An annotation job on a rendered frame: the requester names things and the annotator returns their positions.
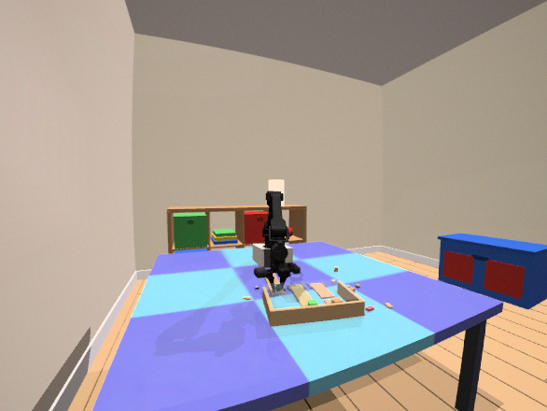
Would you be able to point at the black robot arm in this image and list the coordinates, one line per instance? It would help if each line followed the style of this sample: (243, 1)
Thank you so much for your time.
(276, 228)

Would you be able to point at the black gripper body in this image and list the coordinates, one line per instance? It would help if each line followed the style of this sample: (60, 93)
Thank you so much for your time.
(260, 272)

